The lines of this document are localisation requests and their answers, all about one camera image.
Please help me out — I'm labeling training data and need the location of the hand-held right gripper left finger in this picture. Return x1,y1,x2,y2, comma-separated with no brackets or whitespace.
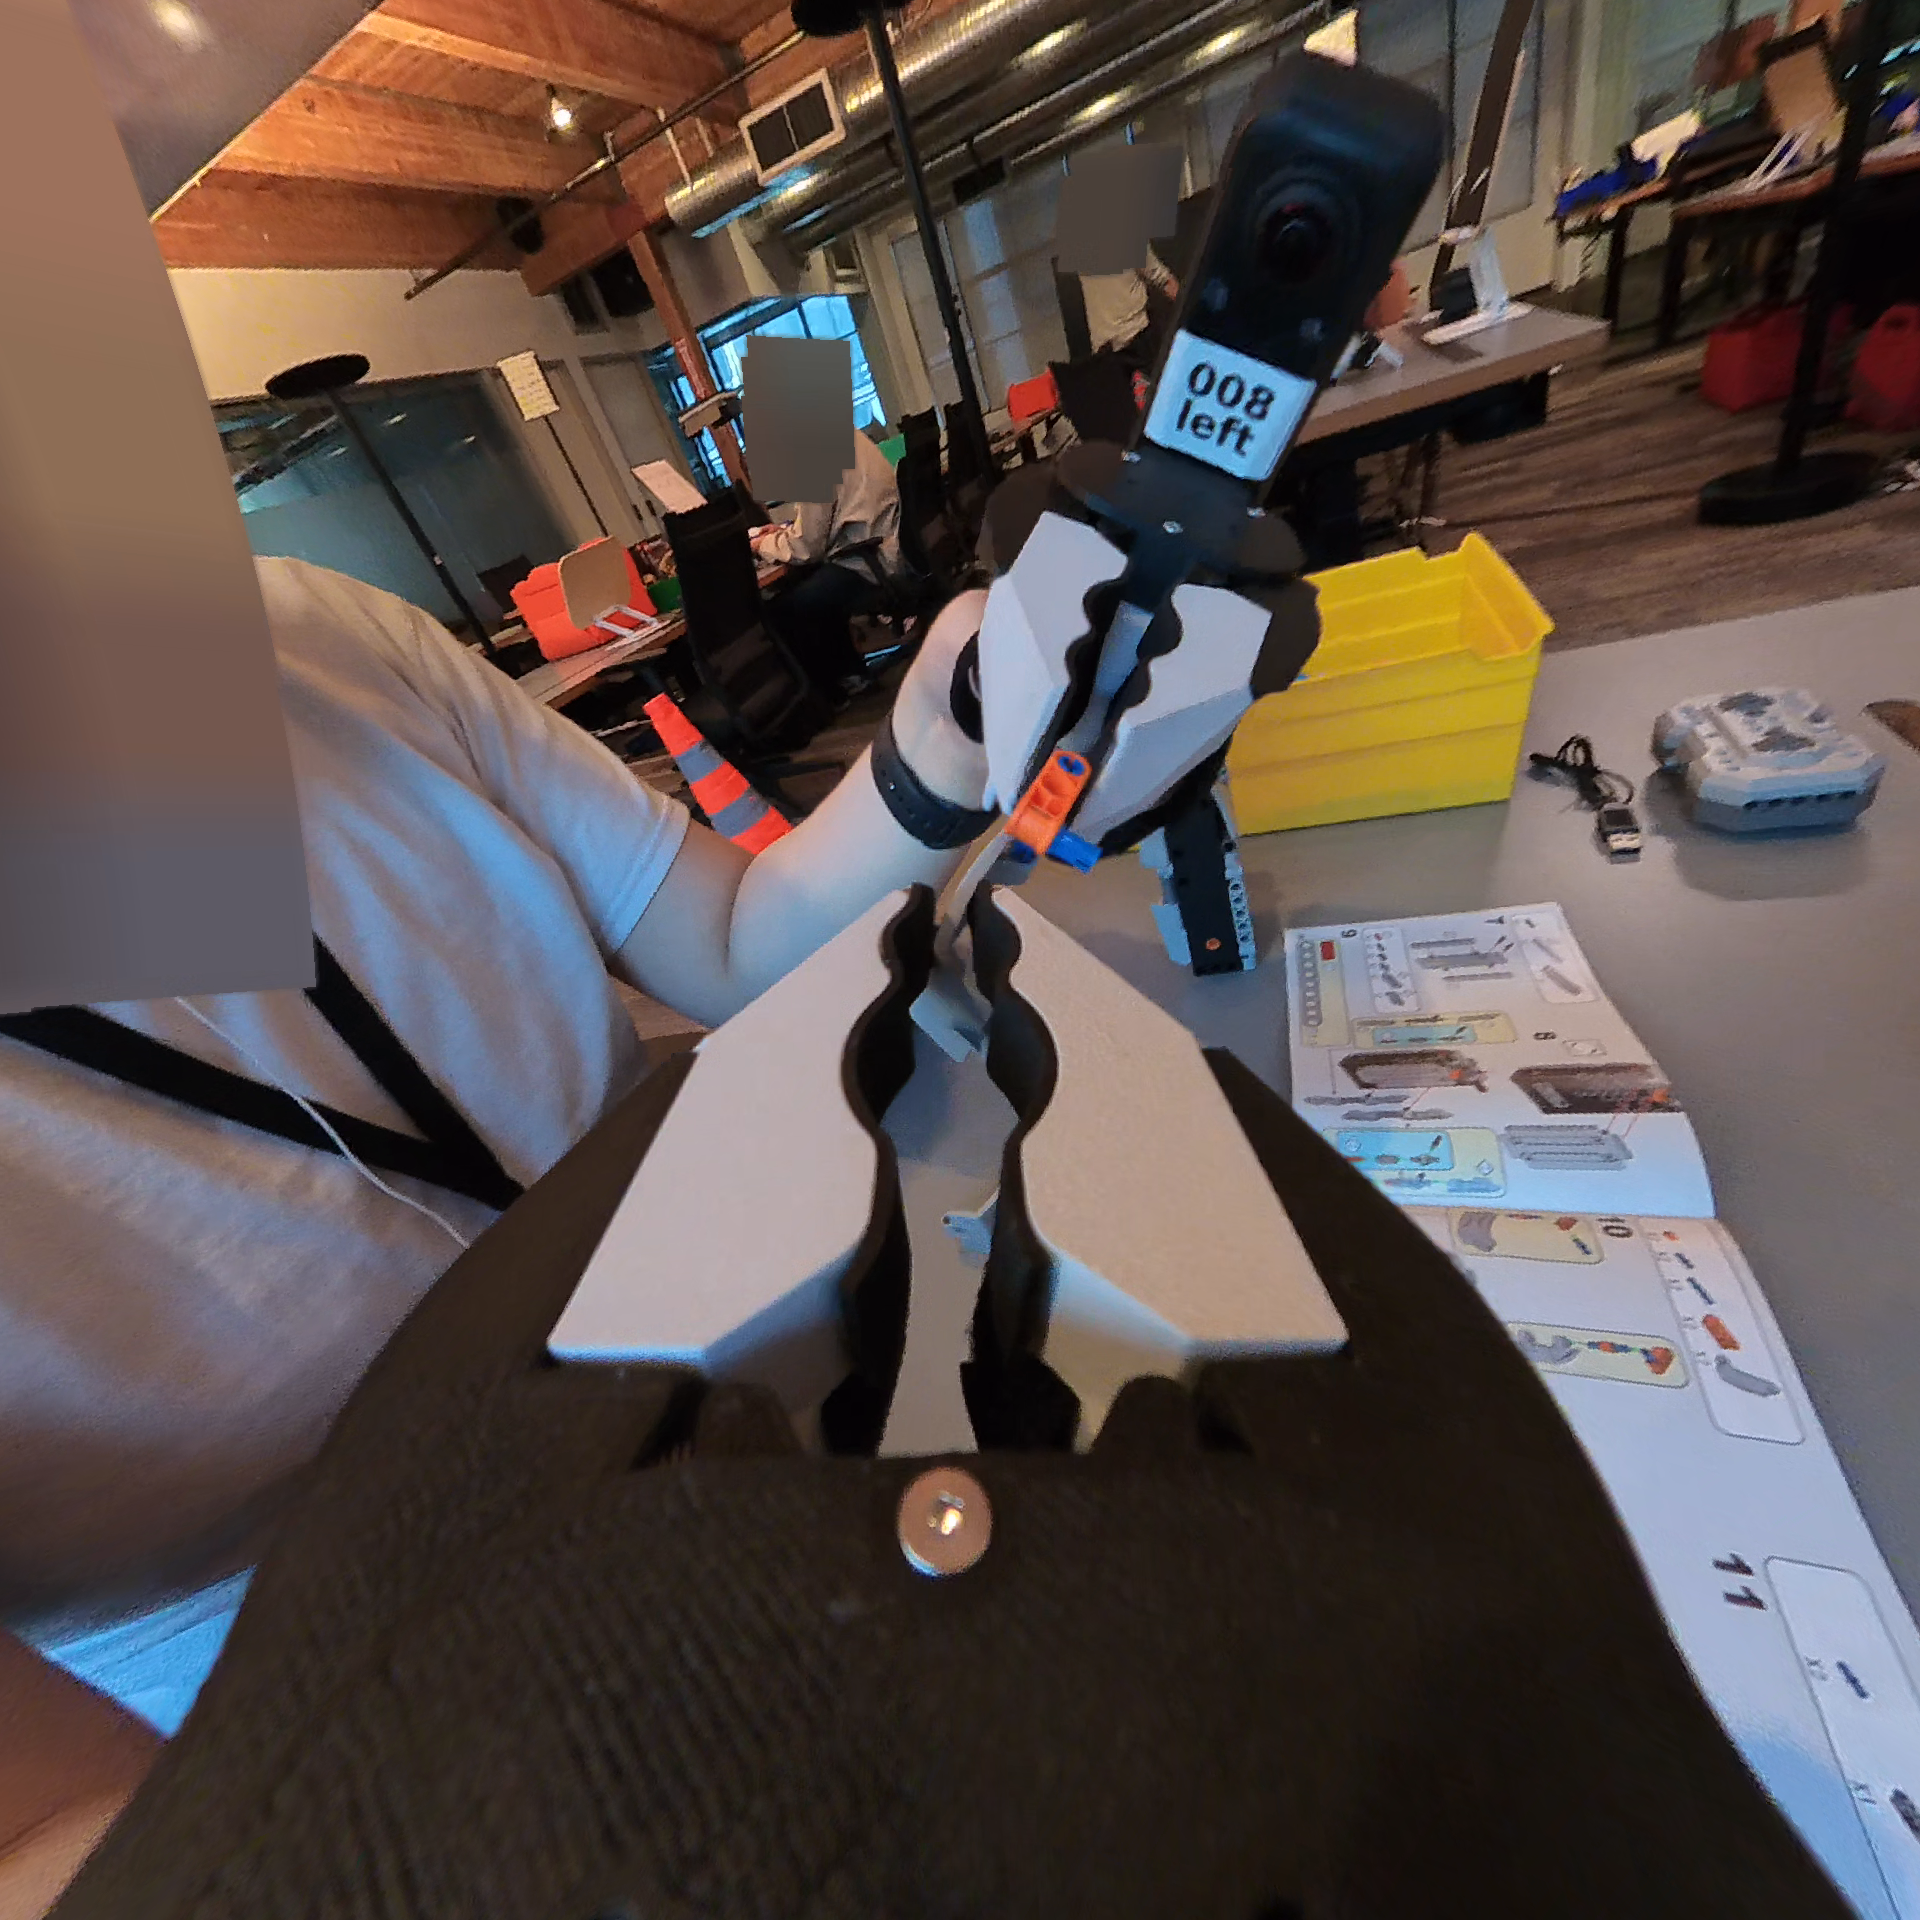
545,884,942,1457

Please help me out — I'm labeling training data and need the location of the black wristband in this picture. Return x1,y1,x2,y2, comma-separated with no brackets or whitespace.
870,717,1004,852

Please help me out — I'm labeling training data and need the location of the black light stand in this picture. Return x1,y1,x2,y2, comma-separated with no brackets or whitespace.
788,0,999,481
267,354,503,653

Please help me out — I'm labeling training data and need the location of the white vent grille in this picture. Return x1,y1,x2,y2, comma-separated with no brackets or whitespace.
740,68,846,185

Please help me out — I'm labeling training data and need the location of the grey remote controller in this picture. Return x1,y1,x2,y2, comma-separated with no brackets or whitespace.
1648,687,1887,836

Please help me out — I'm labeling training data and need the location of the orange traffic cone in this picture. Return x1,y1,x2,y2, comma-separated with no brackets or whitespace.
645,694,793,857

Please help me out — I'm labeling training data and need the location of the yellow plastic bin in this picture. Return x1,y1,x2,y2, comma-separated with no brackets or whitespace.
1223,532,1554,836

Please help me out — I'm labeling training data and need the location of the grey curved panel brick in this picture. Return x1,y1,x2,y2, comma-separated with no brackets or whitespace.
908,831,1006,1254

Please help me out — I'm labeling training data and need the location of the person's left forearm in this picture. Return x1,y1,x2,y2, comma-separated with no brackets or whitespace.
607,794,992,1037

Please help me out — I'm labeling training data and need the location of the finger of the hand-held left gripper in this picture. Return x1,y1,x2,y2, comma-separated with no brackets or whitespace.
1067,578,1276,844
975,511,1130,823

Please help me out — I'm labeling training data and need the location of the grey black brick assembly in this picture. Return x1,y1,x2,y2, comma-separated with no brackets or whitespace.
1137,794,1264,981

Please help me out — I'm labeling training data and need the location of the orange connector brick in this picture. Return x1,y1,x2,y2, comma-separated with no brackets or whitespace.
1002,749,1091,869

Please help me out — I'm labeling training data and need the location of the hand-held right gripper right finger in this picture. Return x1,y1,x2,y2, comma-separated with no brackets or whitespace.
964,884,1348,1457

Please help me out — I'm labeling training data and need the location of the black office chair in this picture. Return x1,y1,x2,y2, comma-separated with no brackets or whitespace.
659,496,843,781

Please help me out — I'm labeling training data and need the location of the black shoulder strap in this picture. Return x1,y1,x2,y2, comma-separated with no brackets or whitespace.
0,936,526,1216

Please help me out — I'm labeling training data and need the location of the person's left hand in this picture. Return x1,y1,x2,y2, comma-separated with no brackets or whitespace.
892,589,992,805

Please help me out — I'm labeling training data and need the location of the silver ventilation duct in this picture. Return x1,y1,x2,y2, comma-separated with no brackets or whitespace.
659,0,1352,241

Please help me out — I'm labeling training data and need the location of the grey desk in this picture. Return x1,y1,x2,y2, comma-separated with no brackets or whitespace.
621,589,1920,1920

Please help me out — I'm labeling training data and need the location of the red container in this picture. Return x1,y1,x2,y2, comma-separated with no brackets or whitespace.
1701,301,1854,414
1845,307,1920,436

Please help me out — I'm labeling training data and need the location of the black stand with round base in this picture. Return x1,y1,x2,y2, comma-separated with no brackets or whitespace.
1694,0,1920,528

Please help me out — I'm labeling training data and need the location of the orange bin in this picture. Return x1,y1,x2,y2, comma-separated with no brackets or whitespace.
511,537,661,661

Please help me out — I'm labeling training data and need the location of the white instruction booklet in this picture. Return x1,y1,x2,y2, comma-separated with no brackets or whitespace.
1287,899,1920,1920

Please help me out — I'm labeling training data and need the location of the black USB cable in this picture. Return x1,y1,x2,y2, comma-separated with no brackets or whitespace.
1526,735,1646,861

